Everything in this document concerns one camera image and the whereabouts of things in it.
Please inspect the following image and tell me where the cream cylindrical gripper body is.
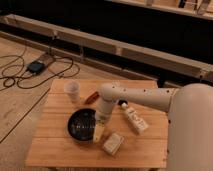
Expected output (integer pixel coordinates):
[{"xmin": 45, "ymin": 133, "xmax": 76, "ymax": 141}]
[{"xmin": 95, "ymin": 98, "xmax": 116, "ymax": 123}]

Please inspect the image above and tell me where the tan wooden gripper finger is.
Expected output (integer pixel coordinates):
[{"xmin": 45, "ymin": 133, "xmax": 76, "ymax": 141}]
[{"xmin": 93, "ymin": 123, "xmax": 105, "ymax": 143}]

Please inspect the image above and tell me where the black ceramic bowl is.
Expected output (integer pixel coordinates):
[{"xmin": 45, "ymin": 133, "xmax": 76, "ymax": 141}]
[{"xmin": 67, "ymin": 108, "xmax": 96, "ymax": 142}]

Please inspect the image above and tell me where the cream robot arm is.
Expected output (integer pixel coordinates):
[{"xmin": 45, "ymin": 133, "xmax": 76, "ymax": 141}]
[{"xmin": 95, "ymin": 83, "xmax": 213, "ymax": 171}]

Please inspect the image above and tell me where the small brown wooden object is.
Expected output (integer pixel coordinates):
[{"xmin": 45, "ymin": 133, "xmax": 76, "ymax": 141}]
[{"xmin": 85, "ymin": 92, "xmax": 99, "ymax": 104}]

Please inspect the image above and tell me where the beige rectangular sponge block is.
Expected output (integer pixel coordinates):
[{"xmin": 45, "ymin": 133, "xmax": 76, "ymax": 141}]
[{"xmin": 103, "ymin": 133, "xmax": 124, "ymax": 155}]

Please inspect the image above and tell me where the translucent plastic cup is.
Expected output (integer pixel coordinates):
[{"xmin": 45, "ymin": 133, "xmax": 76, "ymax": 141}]
[{"xmin": 64, "ymin": 80, "xmax": 80, "ymax": 103}]

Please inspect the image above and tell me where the white lotion bottle black cap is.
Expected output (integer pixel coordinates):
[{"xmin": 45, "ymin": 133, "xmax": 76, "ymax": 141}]
[{"xmin": 118, "ymin": 100, "xmax": 149, "ymax": 134}]

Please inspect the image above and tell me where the blue power adapter box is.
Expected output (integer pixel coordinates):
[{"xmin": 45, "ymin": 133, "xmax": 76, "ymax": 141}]
[{"xmin": 27, "ymin": 61, "xmax": 45, "ymax": 74}]

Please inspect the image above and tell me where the long wooden beam rail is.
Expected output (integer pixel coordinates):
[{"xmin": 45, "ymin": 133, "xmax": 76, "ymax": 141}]
[{"xmin": 0, "ymin": 14, "xmax": 213, "ymax": 82}]

